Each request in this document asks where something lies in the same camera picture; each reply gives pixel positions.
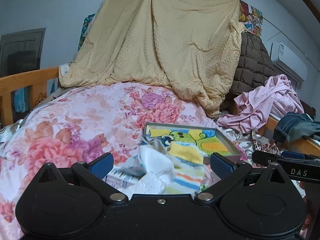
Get pink crumpled garment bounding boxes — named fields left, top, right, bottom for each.
left=216, top=74, right=304, bottom=134

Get blue denim jeans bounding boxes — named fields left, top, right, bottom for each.
left=273, top=112, right=319, bottom=143

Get colourful cartoon wall poster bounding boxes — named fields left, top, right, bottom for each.
left=239, top=0, right=263, bottom=37

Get wooden bed frame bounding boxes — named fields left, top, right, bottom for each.
left=0, top=67, right=61, bottom=127

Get white air conditioner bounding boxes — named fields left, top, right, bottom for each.
left=270, top=42, right=308, bottom=82

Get yellow dotted quilt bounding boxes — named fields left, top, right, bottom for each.
left=59, top=0, right=245, bottom=118

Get pink floral quilt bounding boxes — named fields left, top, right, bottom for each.
left=1, top=82, right=217, bottom=239

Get white gold-patterned satin sheet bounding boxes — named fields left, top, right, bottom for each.
left=228, top=129, right=281, bottom=167

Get blue wall poster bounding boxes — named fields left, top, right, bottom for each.
left=78, top=14, right=95, bottom=50

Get brown quilted down jacket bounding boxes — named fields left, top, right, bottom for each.
left=229, top=32, right=276, bottom=96

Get white tissue packet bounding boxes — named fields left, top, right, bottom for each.
left=103, top=145, right=175, bottom=198

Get grey tray with cartoon picture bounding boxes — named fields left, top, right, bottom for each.
left=144, top=122, right=241, bottom=164

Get striped yellow sock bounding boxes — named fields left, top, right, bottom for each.
left=139, top=139, right=208, bottom=195

